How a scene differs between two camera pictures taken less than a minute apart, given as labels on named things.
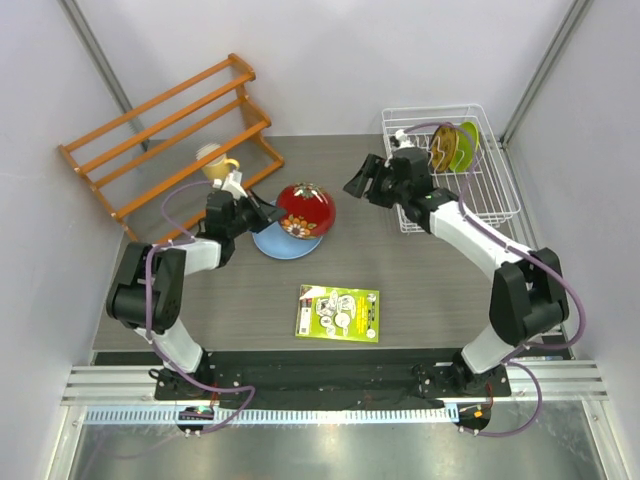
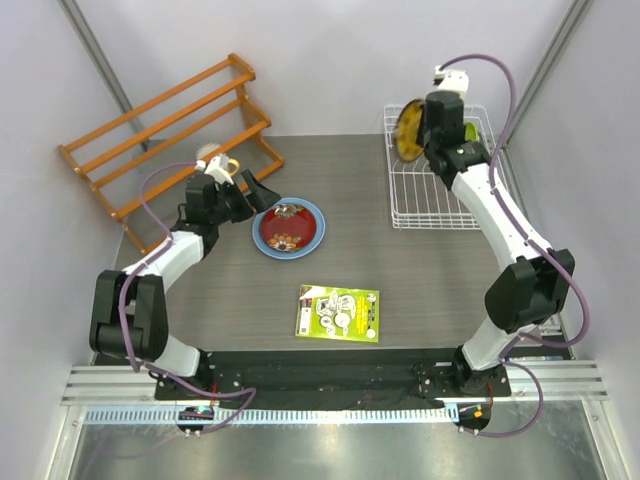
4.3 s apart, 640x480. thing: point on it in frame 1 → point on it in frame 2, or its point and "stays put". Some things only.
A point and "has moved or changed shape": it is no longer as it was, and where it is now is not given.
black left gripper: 264,214 → 259,199
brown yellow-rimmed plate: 444,146 has moved or changed shape
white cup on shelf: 205,150 stays put
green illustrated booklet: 338,313 stays put
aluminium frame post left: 90,40 stays put
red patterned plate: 311,210 has moved or changed shape
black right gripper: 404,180 → 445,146
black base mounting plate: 332,381 stays put
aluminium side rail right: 530,237 stays put
